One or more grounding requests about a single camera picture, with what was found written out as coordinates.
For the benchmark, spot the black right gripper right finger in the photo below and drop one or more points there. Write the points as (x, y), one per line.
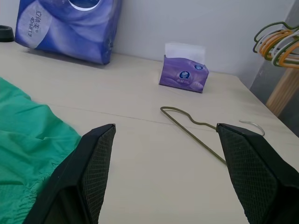
(257, 177)

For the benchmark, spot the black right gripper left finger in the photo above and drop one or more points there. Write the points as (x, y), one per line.
(70, 182)

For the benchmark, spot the green shorts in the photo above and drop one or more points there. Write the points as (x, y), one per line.
(25, 140)

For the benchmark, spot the orange plastic hanger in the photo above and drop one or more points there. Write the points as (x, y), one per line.
(265, 45)

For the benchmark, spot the white plastic hanger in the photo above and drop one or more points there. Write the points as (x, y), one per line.
(268, 39)

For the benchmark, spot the olive green plastic hanger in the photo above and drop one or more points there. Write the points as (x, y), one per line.
(257, 35)

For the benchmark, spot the wooden rack pole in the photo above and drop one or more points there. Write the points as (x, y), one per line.
(281, 91)

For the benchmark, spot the purple tissue pack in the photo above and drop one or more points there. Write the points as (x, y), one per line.
(182, 74)

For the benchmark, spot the blue toilet paper pack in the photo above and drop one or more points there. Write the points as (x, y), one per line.
(70, 25)

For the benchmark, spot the black round object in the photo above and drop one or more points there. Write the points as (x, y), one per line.
(5, 33)

